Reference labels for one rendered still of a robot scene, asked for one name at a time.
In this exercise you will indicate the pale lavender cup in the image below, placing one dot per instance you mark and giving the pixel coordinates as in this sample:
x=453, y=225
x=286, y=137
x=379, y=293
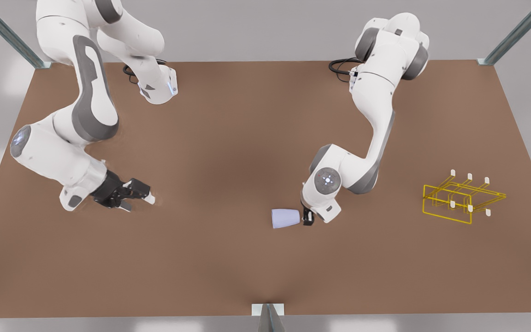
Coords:
x=285, y=218

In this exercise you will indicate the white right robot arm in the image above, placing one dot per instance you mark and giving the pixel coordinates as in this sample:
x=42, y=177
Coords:
x=58, y=152

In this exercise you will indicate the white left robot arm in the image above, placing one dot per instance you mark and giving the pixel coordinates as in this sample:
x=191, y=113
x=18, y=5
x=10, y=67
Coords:
x=376, y=83

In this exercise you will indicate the silver frame post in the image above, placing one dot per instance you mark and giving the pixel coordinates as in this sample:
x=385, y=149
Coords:
x=268, y=318
x=516, y=32
x=7, y=33

